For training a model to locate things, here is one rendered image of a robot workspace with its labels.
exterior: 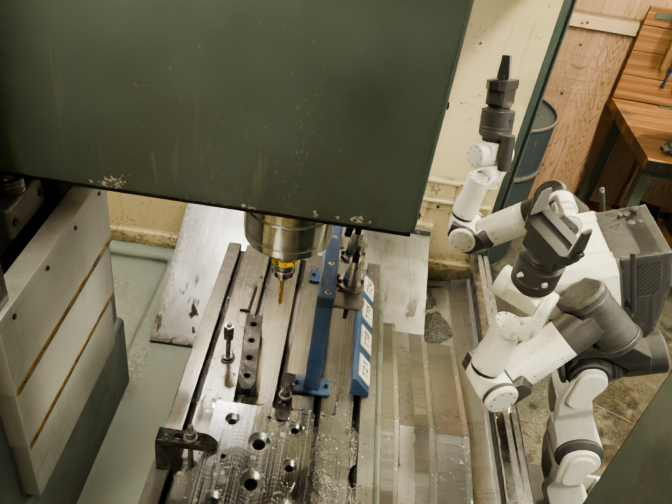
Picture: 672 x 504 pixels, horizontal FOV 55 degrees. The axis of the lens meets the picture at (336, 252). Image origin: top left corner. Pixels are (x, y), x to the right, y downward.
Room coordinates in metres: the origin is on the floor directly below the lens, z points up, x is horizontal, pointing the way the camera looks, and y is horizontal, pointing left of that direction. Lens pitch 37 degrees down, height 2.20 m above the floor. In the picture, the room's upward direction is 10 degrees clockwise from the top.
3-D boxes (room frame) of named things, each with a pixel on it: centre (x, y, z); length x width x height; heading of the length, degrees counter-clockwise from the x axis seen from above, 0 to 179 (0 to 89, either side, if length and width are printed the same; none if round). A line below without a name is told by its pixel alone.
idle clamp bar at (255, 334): (1.15, 0.18, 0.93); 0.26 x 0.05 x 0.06; 7
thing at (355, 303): (1.11, -0.05, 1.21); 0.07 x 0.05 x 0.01; 92
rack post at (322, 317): (1.11, 0.01, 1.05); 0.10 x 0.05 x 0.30; 92
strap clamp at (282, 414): (0.99, 0.06, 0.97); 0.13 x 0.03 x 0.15; 2
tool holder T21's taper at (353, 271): (1.17, -0.05, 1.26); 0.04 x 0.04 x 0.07
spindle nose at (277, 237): (0.94, 0.09, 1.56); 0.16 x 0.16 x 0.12
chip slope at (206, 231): (1.59, 0.11, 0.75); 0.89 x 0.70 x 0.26; 92
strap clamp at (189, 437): (0.83, 0.25, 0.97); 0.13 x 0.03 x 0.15; 92
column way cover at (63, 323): (0.93, 0.54, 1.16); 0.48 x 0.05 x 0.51; 2
